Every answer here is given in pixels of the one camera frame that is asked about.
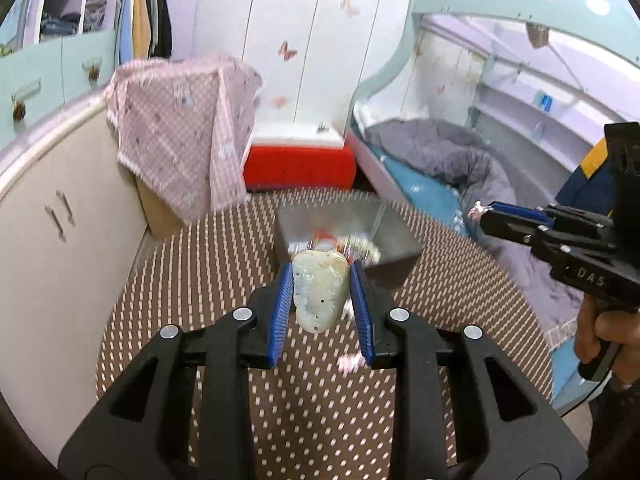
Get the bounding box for hanging clothes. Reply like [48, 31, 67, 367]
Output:
[117, 0, 173, 63]

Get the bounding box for person's navy yellow jacket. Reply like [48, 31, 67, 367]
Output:
[554, 136, 617, 221]

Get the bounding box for blue bed sheet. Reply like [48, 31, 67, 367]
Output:
[382, 155, 471, 236]

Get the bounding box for teal drawer unit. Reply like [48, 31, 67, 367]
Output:
[0, 27, 121, 156]

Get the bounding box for white wardrobe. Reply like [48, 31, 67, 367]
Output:
[165, 0, 418, 131]

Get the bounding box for brown dotted tablecloth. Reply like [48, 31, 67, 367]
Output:
[95, 189, 555, 480]

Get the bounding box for pile of mixed jewelry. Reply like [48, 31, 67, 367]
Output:
[287, 230, 382, 266]

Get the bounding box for pink patterned cloth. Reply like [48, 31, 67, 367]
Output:
[104, 52, 265, 226]

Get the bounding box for red white storage box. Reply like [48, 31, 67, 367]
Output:
[242, 121, 357, 192]

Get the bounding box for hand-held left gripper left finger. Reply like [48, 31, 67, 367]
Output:
[57, 261, 296, 480]

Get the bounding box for grey blanket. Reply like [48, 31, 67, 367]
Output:
[364, 119, 588, 333]

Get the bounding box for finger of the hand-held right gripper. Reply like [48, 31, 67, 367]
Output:
[487, 201, 557, 226]
[480, 209, 543, 257]

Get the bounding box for pale green jade pendant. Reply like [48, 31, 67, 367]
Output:
[291, 249, 349, 334]

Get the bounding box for grey metal jewelry box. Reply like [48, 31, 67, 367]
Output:
[272, 198, 425, 292]

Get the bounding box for teal bunk bed frame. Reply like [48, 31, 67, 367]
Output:
[345, 0, 640, 201]

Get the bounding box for beige cabinet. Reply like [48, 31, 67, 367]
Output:
[0, 97, 153, 413]

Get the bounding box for person's right forearm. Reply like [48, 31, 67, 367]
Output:
[587, 377, 640, 468]

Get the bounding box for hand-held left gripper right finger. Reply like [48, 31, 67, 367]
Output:
[349, 261, 589, 480]

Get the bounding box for person's right hand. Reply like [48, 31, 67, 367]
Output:
[573, 305, 640, 392]

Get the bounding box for white cube shelf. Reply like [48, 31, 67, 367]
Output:
[30, 0, 133, 43]

